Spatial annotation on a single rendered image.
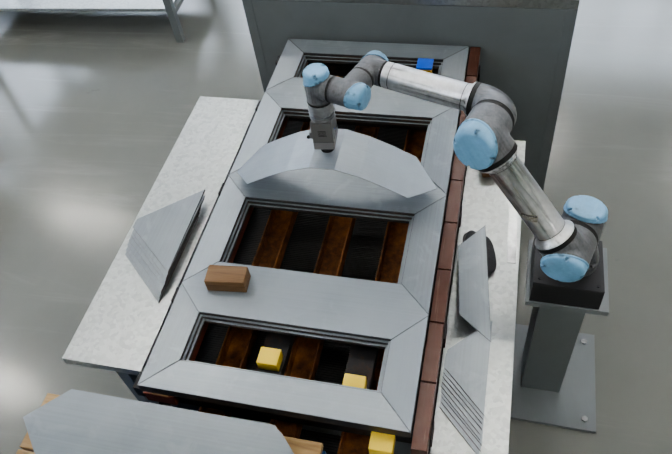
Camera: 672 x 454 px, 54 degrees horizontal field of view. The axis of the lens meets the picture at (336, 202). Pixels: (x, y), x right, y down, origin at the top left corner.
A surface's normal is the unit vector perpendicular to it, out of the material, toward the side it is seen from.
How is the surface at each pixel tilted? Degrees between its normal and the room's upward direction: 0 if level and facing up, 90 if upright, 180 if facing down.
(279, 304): 0
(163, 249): 0
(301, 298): 0
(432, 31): 90
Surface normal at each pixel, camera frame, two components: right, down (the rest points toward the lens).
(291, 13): -0.22, 0.75
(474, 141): -0.58, 0.54
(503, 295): -0.11, -0.65
